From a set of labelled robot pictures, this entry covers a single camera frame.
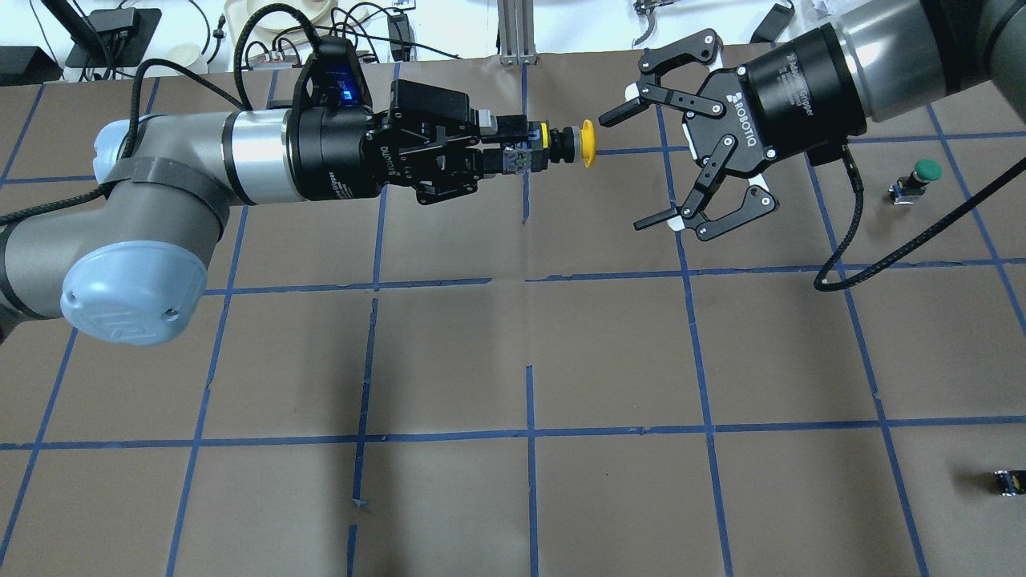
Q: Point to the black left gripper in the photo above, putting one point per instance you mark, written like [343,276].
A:
[333,156]

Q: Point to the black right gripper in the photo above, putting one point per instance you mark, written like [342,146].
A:
[793,88]

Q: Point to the yellow push button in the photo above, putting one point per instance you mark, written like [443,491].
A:
[553,145]

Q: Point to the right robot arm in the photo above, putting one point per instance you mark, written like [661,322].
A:
[902,55]

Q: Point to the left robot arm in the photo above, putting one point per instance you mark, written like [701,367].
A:
[133,271]

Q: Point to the green push button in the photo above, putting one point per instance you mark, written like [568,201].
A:
[909,189]

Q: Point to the black monitor stand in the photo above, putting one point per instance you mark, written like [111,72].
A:
[113,39]

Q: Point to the black power adapter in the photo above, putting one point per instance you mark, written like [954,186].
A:
[773,24]

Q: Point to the beige tray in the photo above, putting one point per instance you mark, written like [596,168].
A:
[322,15]

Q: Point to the paper cup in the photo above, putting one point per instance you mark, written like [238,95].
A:
[189,56]

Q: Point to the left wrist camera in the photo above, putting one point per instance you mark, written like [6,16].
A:
[332,77]

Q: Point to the aluminium frame post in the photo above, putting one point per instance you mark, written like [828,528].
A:
[516,33]

